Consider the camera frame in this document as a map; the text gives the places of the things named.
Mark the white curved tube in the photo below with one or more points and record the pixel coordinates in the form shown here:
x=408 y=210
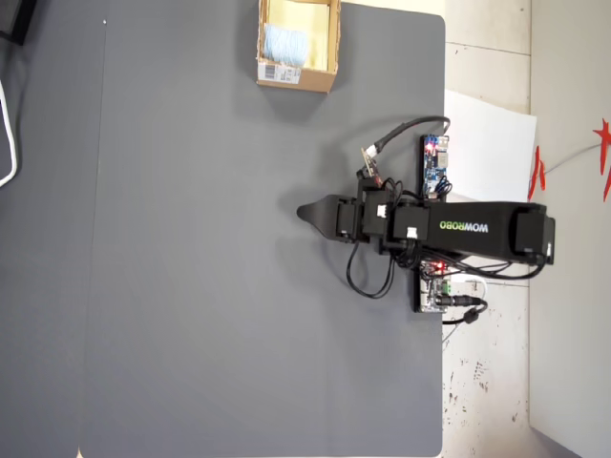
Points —
x=15 y=160

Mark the pale blue block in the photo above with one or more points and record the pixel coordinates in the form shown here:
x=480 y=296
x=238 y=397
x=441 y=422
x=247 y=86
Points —
x=286 y=45

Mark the grey table mat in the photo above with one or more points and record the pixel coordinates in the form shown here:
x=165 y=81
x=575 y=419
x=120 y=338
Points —
x=215 y=286
x=48 y=286

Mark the servo driver board red light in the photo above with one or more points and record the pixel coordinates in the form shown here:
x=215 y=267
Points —
x=429 y=296

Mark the blue converter circuit board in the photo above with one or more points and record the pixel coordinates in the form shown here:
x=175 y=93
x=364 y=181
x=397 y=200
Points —
x=432 y=167

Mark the white paper sheet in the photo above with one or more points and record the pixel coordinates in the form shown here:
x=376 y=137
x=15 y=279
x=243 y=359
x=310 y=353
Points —
x=487 y=152

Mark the red tape mark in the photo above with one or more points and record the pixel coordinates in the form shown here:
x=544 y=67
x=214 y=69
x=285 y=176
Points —
x=606 y=143
x=537 y=176

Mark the brown cardboard box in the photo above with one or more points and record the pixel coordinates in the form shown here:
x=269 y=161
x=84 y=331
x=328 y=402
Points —
x=305 y=81

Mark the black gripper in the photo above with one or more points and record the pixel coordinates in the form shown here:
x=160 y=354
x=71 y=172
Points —
x=347 y=226

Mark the black camera circuit board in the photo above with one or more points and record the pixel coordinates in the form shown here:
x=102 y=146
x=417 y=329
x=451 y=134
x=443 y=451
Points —
x=370 y=167

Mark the black robot arm with base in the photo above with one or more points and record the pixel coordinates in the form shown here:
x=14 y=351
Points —
x=468 y=234

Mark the yellow paper sheets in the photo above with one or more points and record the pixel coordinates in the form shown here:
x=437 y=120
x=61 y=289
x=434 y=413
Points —
x=320 y=38

